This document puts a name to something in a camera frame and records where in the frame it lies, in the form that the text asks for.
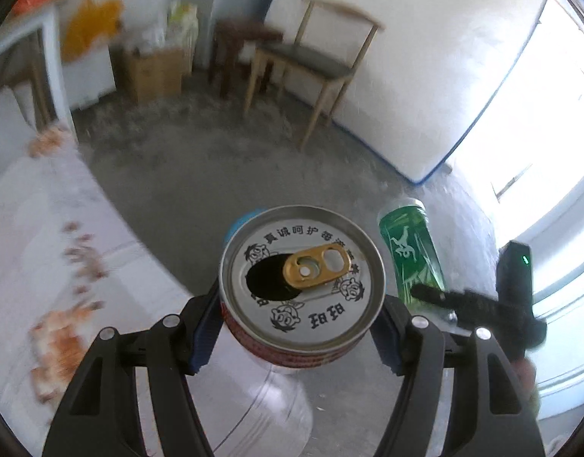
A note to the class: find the yellow plastic bag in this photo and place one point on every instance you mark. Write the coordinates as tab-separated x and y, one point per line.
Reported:
94	22

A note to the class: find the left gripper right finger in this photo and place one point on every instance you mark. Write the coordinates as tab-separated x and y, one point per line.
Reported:
489	415

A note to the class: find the red drink can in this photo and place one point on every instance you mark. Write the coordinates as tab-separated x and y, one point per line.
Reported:
304	289

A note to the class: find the white mattress against wall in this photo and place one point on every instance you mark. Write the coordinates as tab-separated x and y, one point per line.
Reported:
430	69

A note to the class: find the white shelf table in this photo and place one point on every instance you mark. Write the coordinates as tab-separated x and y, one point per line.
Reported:
30	50

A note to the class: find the wooden chair right side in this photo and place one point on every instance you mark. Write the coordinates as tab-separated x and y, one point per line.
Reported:
296	56

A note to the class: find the dark wooden stool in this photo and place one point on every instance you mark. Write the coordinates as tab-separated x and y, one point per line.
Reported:
228	39

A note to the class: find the white bags on box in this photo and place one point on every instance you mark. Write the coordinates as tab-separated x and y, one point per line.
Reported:
177	27

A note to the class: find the blue plastic trash basket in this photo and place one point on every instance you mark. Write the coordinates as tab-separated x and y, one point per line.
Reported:
246	226

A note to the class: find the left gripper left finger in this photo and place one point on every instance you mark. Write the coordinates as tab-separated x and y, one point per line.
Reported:
99	413

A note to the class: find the cardboard box on floor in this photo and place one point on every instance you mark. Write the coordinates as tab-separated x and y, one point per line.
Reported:
155	75

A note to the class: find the person right hand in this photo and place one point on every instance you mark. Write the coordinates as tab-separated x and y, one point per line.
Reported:
526	373

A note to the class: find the floral tablecloth dining table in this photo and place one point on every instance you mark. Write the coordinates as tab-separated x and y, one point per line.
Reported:
130	225

